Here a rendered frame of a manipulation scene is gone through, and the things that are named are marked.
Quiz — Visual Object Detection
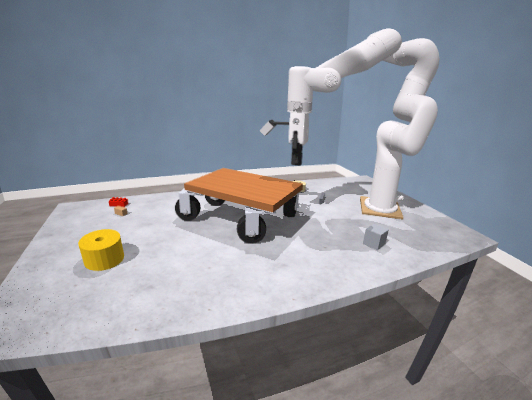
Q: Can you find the yellow roll with center hole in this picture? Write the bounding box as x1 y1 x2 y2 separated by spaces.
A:
79 229 124 271

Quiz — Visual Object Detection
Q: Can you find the red toy building brick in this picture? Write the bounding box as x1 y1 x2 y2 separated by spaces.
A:
109 197 128 207

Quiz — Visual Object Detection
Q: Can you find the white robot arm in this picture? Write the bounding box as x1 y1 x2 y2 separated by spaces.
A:
287 29 439 213

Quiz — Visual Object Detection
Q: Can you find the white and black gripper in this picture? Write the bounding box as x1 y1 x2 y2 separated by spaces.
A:
287 110 312 166

